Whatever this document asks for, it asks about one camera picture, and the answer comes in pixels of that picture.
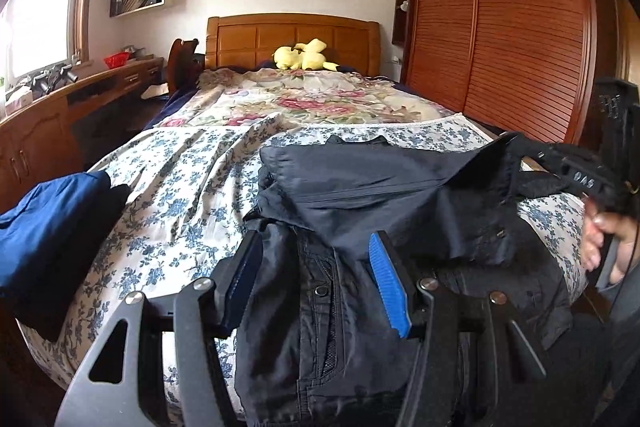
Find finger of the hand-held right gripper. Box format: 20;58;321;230
452;132;621;210

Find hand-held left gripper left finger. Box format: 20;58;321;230
54;231;264;427

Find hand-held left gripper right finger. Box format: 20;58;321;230
368;231;548;427

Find black jacket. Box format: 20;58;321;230
235;133;575;427

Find person's right hand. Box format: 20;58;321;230
580;201;640;289

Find blue floral bed sheet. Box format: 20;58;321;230
17;111;591;427

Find wooden louvred wardrobe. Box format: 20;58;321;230
400;0;638;148

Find folded black garment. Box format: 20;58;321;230
10;183;132;343

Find pink floral quilt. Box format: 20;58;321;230
150;68;458;130

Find person's dark clothing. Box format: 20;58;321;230
492;274;640;427

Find white papers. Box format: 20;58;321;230
140;83;170;102

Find folded blue garment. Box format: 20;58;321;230
0;171;112;300

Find dark wooden chair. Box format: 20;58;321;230
165;38;207;100

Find yellow plush toy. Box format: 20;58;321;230
272;38;341;72

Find wooden headboard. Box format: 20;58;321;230
205;13;382;78

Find wooden desk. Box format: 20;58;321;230
0;56;166;214

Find black desk gadget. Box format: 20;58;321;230
25;64;80;94

